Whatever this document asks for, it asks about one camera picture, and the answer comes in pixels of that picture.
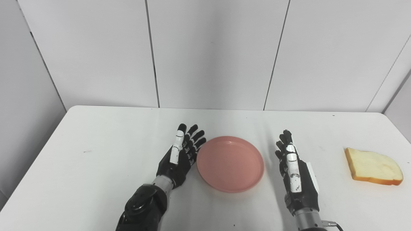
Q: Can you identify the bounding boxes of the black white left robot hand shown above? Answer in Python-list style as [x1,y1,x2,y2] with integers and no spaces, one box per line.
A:
[156,124,207,190]

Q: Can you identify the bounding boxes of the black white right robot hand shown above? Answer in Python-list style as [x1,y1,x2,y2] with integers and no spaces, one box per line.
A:
[275,130,320,216]

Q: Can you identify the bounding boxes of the pink round plate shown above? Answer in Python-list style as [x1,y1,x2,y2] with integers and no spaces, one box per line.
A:
[197,136,265,193]

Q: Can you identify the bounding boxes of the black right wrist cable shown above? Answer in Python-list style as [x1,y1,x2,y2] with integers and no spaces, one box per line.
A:
[322,220,344,231]

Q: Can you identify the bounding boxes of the slice of white bread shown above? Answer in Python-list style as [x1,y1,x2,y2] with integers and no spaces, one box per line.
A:
[345,148,404,186]

